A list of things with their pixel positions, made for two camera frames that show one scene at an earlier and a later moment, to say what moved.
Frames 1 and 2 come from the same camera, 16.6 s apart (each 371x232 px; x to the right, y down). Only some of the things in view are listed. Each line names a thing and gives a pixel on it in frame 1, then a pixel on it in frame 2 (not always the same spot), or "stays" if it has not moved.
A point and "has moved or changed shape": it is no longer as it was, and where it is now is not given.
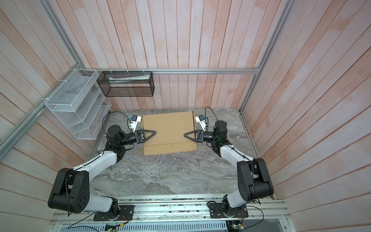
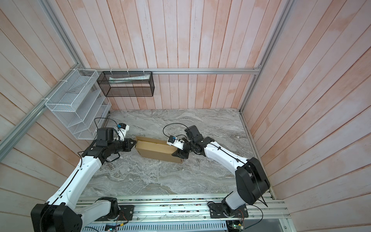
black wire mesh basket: x=126 y=83 stays
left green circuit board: x=111 y=227 stays
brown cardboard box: x=170 y=129 has moved or changed shape
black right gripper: x=199 y=137 → x=178 y=152
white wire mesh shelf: x=80 y=104 stays
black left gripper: x=138 y=135 → x=128 y=146
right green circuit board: x=234 y=225 stays
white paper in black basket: x=117 y=79 stays
